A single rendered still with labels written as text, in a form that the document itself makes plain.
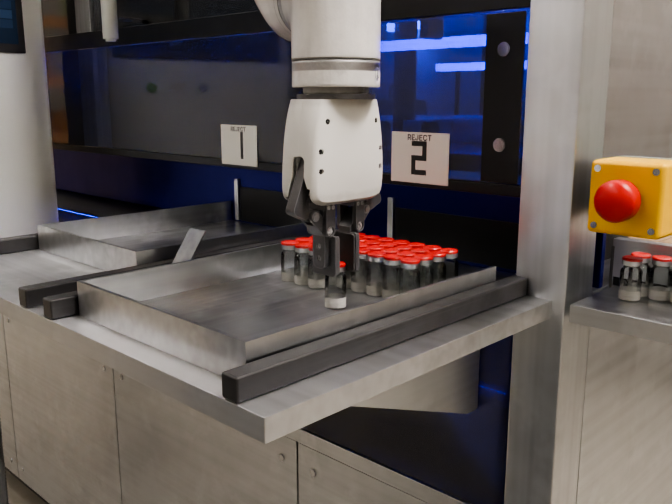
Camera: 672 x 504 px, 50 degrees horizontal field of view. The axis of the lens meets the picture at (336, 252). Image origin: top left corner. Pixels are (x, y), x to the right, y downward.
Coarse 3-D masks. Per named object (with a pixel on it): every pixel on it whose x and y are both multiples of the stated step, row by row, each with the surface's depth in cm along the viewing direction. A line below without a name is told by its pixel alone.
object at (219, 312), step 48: (96, 288) 68; (144, 288) 76; (192, 288) 80; (240, 288) 81; (288, 288) 81; (432, 288) 69; (144, 336) 63; (192, 336) 58; (240, 336) 65; (288, 336) 56
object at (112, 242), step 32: (64, 224) 104; (96, 224) 108; (128, 224) 112; (160, 224) 116; (192, 224) 121; (224, 224) 122; (256, 224) 122; (64, 256) 98; (96, 256) 91; (128, 256) 86; (160, 256) 87
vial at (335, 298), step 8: (328, 280) 72; (336, 280) 72; (344, 280) 73; (328, 288) 73; (336, 288) 72; (344, 288) 73; (328, 296) 73; (336, 296) 72; (344, 296) 73; (328, 304) 73; (336, 304) 73; (344, 304) 73
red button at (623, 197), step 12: (612, 180) 68; (624, 180) 68; (600, 192) 68; (612, 192) 67; (624, 192) 67; (636, 192) 67; (600, 204) 68; (612, 204) 67; (624, 204) 67; (636, 204) 67; (600, 216) 69; (612, 216) 68; (624, 216) 67
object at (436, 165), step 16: (400, 144) 88; (432, 144) 85; (448, 144) 83; (400, 160) 88; (416, 160) 87; (432, 160) 85; (448, 160) 83; (400, 176) 89; (416, 176) 87; (432, 176) 85
